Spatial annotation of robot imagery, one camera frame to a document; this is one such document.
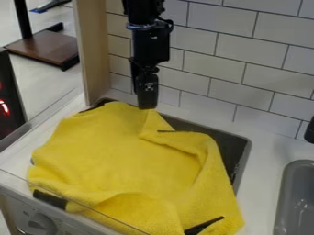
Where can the black computer case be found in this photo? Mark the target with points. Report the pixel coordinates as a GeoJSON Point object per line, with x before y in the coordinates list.
{"type": "Point", "coordinates": [9, 101]}

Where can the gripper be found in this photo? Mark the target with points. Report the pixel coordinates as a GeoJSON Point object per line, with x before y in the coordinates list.
{"type": "Point", "coordinates": [150, 44]}

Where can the yellow cloth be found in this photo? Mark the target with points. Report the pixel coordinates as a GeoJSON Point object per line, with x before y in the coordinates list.
{"type": "Point", "coordinates": [122, 171]}

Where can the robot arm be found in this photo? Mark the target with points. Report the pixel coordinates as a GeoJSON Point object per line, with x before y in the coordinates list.
{"type": "Point", "coordinates": [141, 10]}

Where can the brown wooden stand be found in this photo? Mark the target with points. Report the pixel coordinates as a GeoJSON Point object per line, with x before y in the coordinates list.
{"type": "Point", "coordinates": [43, 46]}

